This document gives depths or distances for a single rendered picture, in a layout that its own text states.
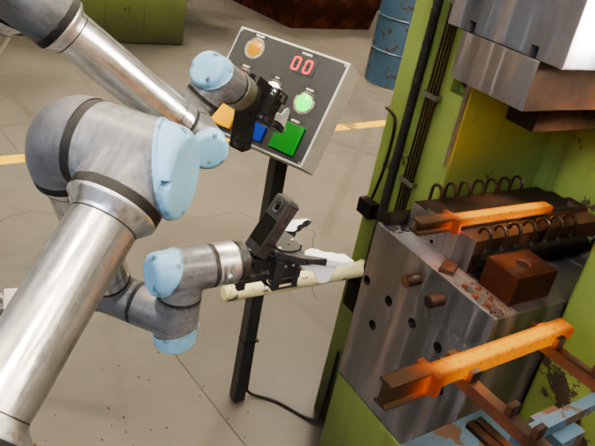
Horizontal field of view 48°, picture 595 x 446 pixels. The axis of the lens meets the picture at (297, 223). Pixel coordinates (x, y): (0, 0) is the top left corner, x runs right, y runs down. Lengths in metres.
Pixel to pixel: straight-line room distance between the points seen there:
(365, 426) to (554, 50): 0.98
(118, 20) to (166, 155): 5.30
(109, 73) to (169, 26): 5.09
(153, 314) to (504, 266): 0.67
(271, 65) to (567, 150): 0.79
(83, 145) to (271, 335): 1.86
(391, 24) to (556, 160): 4.30
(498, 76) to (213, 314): 1.66
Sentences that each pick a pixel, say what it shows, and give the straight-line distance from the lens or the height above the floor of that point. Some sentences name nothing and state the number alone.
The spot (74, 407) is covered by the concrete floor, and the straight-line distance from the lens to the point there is 2.27.
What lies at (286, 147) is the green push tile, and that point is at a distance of 1.63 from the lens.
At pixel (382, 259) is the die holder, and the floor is 0.84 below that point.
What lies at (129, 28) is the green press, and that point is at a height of 0.13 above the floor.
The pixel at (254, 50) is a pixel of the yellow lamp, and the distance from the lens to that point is 1.77.
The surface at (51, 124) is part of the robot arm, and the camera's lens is 0.86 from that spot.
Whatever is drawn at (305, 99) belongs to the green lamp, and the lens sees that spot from 1.65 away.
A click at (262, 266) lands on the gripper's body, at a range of 1.17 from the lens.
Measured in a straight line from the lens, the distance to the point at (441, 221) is 1.39.
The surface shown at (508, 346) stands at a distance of 1.11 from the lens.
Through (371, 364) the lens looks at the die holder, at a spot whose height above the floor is 0.58.
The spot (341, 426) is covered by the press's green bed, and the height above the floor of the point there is 0.34.
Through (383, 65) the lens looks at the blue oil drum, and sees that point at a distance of 6.10.
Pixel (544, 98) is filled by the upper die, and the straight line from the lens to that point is 1.34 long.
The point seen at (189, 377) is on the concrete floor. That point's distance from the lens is 2.38.
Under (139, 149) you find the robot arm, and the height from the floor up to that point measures 1.27.
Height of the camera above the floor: 1.59
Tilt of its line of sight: 28 degrees down
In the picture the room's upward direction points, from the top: 11 degrees clockwise
